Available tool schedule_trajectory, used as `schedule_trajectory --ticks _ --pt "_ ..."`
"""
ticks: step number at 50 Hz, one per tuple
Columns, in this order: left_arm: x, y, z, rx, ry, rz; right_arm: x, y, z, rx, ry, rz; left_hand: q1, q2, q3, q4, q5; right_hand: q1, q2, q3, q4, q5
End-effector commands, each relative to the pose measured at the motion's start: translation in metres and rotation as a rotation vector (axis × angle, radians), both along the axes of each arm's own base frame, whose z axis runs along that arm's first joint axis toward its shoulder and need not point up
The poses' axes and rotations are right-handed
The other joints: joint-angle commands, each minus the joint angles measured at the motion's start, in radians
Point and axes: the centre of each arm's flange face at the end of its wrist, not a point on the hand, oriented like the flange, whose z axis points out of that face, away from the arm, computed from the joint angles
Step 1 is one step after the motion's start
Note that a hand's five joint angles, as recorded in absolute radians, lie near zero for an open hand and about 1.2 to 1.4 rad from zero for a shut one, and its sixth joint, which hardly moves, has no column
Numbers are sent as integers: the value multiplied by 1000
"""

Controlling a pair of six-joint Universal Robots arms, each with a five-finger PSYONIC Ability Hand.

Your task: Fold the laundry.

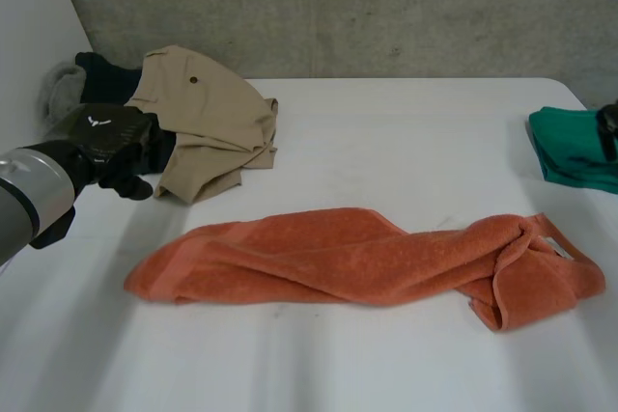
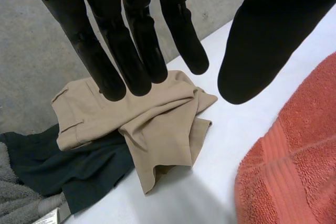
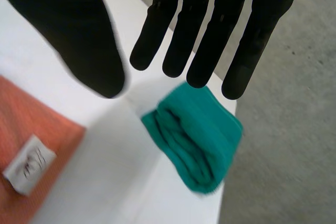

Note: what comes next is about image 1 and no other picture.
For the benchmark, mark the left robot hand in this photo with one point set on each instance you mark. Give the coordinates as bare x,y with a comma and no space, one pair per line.
107,128

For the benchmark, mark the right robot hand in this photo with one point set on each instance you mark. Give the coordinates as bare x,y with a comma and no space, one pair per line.
609,120

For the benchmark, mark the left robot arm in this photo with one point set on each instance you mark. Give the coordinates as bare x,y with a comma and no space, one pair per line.
30,188

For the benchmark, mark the dark blue cloth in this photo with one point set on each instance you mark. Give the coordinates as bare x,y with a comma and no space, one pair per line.
103,79

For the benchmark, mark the teal towel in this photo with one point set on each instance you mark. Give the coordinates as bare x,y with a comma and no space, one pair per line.
570,151

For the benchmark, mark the grey towel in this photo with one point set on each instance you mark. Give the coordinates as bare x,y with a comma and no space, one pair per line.
60,91

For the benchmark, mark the beige shorts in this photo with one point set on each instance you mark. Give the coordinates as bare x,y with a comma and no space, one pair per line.
207,127

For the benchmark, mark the coral towel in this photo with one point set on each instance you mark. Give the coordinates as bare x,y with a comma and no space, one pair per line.
338,262

